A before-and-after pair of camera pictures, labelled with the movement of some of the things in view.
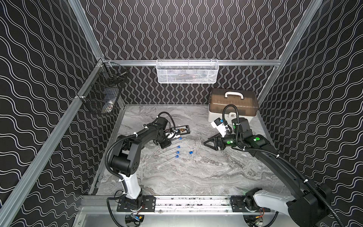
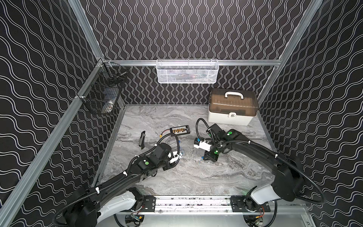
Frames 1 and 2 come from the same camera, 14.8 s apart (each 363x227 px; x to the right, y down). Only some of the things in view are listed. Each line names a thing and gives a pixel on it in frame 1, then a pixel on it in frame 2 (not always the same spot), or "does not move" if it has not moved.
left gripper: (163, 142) -> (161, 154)
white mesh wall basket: (187, 71) does not move
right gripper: (215, 140) -> (208, 155)
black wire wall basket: (100, 92) does not move
